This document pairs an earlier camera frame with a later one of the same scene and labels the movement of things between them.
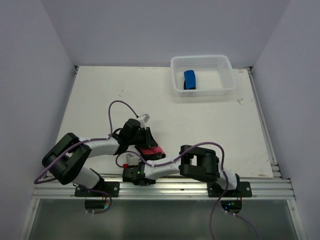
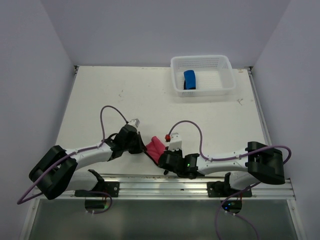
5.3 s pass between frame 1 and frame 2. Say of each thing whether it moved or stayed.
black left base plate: stayed
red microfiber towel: moved
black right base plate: stayed
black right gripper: moved
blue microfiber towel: stayed
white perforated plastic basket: stayed
